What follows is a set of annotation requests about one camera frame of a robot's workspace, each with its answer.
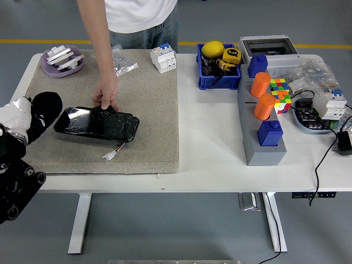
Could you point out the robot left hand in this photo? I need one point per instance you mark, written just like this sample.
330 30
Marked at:
13 115

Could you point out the person's right hand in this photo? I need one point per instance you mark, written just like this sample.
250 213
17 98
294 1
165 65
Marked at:
107 89

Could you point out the glossy black panel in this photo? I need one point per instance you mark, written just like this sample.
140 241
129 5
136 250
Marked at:
96 123

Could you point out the person's right forearm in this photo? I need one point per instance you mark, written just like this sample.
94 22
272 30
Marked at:
100 44

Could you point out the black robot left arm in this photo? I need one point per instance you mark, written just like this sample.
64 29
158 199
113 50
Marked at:
16 187

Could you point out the black table control panel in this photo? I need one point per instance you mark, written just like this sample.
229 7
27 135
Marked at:
313 195

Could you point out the clear bag of metal screws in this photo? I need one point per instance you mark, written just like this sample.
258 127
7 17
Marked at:
125 64

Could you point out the white plastic clip part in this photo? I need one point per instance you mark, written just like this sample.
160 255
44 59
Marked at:
57 53
72 61

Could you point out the grey-brown mat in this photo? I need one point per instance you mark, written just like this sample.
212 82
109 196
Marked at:
154 110

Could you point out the purple plastic tray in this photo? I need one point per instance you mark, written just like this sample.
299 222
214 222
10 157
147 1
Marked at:
49 70

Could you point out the person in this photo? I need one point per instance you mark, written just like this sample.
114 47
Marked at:
137 13

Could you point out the yellow ball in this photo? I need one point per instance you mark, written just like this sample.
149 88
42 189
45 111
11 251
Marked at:
212 49

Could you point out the blue plastic bin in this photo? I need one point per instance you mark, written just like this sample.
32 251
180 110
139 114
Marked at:
220 82

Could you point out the yellow tape measure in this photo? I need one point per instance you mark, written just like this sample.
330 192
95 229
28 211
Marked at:
231 55
226 66

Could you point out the white table leg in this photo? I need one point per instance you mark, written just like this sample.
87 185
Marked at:
79 220
275 220

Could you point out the blue square block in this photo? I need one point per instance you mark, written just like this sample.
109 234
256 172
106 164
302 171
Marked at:
257 66
269 134

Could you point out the orange cylinder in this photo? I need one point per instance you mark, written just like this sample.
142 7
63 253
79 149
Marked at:
264 107
259 85

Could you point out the grey block holder base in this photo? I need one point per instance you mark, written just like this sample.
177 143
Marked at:
264 156

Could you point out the colourful puzzle cube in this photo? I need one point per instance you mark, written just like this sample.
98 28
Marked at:
280 84
283 103

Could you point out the silver floor plate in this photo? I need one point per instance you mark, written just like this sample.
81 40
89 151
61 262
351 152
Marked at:
248 202

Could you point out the dark brown relay module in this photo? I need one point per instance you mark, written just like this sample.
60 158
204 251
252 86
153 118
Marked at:
304 104

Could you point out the light blue tray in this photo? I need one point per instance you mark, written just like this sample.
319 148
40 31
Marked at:
305 128

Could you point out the black terminal strip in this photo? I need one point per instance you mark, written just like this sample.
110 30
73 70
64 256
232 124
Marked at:
310 118

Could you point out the clear bag of parts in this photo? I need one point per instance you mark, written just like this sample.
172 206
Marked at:
316 72

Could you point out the clear bag with coil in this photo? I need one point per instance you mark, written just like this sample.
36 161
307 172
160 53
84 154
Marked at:
347 123

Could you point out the black power adapter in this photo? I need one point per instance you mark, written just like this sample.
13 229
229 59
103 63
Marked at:
344 143

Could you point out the white circuit breaker blue switch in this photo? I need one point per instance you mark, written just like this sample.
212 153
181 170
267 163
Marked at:
328 105
163 59

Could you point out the grey electrical enclosure box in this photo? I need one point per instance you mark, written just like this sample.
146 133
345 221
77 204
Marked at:
283 61

